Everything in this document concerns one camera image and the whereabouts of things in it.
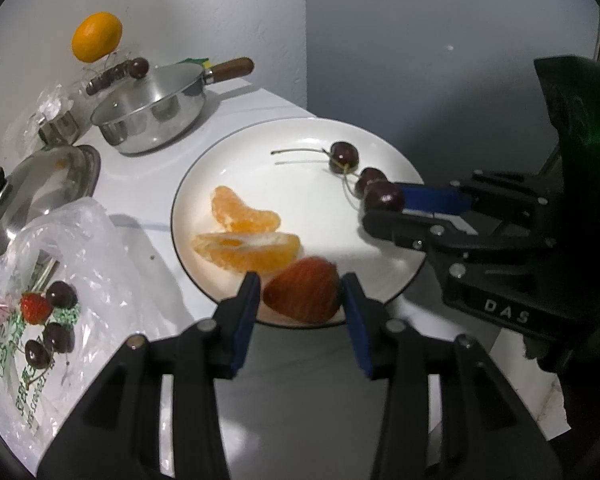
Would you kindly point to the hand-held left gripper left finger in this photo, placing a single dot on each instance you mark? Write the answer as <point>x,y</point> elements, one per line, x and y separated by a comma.
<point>245,325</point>

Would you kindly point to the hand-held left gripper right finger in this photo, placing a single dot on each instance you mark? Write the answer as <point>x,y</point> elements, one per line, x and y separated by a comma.
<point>352,325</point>

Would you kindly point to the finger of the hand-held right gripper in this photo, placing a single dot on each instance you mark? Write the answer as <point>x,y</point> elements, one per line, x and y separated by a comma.
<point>395,227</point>
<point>430,199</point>

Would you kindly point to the red strawberry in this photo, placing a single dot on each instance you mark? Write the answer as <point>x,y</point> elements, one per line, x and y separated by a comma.
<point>34,307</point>
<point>302,290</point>

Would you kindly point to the peeled orange segment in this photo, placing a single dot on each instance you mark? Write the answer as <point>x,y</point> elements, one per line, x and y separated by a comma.
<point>247,250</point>
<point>245,212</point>

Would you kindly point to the white plate with dark rim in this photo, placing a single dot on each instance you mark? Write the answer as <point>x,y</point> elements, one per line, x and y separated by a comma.
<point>290,185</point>

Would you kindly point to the clear plastic bag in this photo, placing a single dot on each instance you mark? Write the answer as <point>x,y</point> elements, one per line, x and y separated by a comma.
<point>95,240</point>

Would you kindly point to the large steel domed lid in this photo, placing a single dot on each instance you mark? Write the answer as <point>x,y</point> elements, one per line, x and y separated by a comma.
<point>40,185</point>

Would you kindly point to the green and yellow sponge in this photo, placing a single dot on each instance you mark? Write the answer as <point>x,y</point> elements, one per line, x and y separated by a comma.
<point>195,61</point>

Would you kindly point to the small steel cup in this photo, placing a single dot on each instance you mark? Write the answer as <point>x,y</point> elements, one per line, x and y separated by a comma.
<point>60,127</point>

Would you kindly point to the clear glass jar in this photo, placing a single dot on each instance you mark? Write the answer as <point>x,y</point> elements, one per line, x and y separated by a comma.
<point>107,77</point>

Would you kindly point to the crumpled clear plastic wrap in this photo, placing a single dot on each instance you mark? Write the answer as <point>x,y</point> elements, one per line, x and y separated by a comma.
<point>50,102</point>

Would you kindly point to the whole orange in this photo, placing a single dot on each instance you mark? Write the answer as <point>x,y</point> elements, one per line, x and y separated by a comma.
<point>96,36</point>

